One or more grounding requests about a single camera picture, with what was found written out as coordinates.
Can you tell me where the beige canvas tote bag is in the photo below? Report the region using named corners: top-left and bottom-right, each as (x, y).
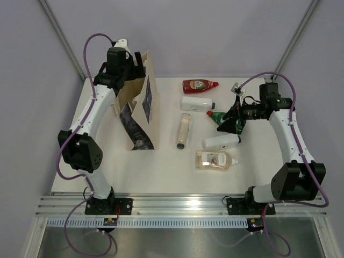
top-left (114, 51), bottom-right (160, 151)

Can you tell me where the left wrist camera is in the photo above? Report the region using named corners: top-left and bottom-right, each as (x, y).
top-left (111, 39), bottom-right (131, 53)

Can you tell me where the clear amber soap bottle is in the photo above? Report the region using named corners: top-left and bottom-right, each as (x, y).
top-left (195, 150), bottom-right (238, 171)

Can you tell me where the white slotted cable duct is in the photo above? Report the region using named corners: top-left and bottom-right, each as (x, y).
top-left (47, 217), bottom-right (248, 228)

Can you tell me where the aluminium mounting rail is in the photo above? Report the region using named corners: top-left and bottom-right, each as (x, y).
top-left (34, 192), bottom-right (327, 216)

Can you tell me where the left aluminium frame post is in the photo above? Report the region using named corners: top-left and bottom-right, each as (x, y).
top-left (37, 0), bottom-right (86, 82)

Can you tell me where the clear rectangular bottle black cap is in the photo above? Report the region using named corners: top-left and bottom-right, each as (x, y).
top-left (176, 113), bottom-right (191, 149)

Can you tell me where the green dish soap bottle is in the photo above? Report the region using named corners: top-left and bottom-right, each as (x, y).
top-left (206, 111), bottom-right (230, 126)

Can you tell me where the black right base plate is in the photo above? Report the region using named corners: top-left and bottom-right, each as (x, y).
top-left (226, 197), bottom-right (276, 216)

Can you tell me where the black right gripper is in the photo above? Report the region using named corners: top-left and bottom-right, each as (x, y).
top-left (217, 95), bottom-right (266, 134)

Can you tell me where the small white bottle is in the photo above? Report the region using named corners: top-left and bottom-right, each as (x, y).
top-left (202, 134), bottom-right (241, 151)

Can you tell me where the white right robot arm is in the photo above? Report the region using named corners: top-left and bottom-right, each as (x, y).
top-left (217, 82), bottom-right (326, 213)

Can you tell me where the aluminium frame post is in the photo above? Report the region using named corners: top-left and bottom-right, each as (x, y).
top-left (37, 0), bottom-right (86, 82)
top-left (273, 0), bottom-right (322, 73)

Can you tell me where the red dish soap bottle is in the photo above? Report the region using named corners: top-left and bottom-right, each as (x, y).
top-left (182, 79), bottom-right (219, 94)

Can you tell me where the right aluminium frame post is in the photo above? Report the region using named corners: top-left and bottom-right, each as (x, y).
top-left (273, 0), bottom-right (322, 73)

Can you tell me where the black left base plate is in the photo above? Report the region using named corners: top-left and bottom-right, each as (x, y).
top-left (84, 198), bottom-right (133, 216)

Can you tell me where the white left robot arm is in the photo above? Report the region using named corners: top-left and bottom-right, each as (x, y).
top-left (55, 39), bottom-right (146, 214)

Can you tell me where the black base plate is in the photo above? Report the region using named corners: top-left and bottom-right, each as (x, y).
top-left (226, 197), bottom-right (276, 216)
top-left (84, 198), bottom-right (133, 216)

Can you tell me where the white bottle black cap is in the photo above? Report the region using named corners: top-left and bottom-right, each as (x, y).
top-left (180, 96), bottom-right (216, 112)

